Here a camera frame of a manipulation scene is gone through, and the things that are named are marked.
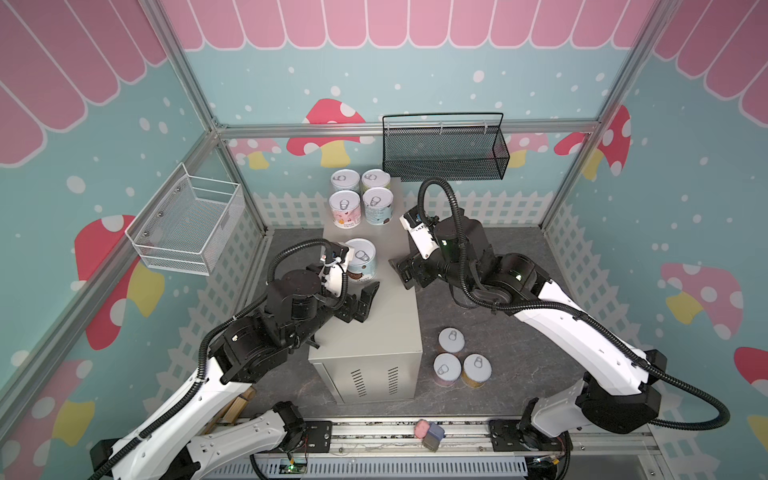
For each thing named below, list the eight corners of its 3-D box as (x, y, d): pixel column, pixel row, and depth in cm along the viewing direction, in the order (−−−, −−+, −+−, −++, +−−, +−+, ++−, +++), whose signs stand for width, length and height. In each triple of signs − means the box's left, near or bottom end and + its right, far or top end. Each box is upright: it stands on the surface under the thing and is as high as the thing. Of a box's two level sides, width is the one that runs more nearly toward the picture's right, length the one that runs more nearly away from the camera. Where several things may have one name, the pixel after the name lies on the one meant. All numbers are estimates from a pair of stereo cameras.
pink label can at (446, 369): (432, 386, 84) (434, 379, 79) (430, 360, 89) (432, 352, 84) (460, 386, 84) (464, 379, 79) (456, 360, 89) (460, 352, 84)
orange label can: (461, 388, 84) (465, 381, 79) (457, 361, 89) (461, 353, 84) (489, 388, 84) (495, 381, 79) (483, 361, 89) (489, 353, 84)
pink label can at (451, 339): (449, 362, 88) (452, 354, 83) (432, 344, 92) (434, 335, 87) (464, 348, 91) (469, 339, 86) (448, 331, 95) (451, 322, 90)
